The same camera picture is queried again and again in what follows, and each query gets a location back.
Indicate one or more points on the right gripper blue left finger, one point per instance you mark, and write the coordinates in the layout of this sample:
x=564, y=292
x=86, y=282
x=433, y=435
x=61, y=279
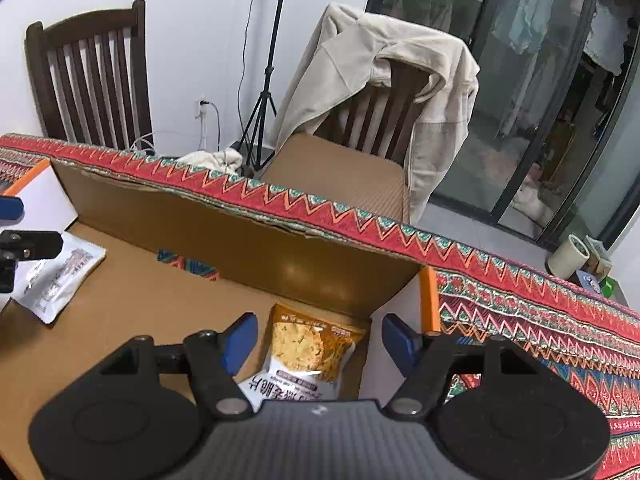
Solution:
x=214, y=361

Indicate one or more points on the beige jacket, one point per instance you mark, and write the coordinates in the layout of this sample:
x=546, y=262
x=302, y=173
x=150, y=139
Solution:
x=350, y=48

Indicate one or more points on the black light stand tripod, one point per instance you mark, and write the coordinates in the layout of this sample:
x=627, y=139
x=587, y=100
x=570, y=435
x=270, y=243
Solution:
x=254, y=128

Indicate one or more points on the dark wooden chair left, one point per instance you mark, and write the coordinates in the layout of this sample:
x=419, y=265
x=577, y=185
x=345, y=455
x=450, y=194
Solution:
x=89, y=78

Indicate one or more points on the white silver snack packet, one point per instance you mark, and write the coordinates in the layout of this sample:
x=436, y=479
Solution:
x=46, y=287

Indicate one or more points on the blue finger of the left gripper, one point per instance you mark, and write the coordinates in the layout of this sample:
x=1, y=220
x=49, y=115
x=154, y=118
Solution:
x=30, y=245
x=11, y=208

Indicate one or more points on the cardboard snack box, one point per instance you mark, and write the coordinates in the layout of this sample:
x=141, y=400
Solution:
x=173, y=265

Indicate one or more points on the oat crisp snack packet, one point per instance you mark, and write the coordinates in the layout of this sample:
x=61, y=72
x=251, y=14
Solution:
x=310, y=357

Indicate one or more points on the patterned red tablecloth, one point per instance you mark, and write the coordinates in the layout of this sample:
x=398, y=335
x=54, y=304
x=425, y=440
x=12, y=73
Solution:
x=592, y=343

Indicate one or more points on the white crumpled cloth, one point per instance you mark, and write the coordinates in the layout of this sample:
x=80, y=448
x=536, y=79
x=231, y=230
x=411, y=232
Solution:
x=229, y=161

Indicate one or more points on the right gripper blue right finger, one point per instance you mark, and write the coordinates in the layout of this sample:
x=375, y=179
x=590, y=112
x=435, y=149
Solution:
x=427, y=363

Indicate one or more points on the glass sliding door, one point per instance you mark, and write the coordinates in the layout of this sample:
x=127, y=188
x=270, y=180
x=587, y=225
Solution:
x=553, y=75

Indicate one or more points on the wooden chair with cushion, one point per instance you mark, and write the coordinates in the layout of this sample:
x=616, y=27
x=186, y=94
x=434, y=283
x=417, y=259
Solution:
x=357, y=155

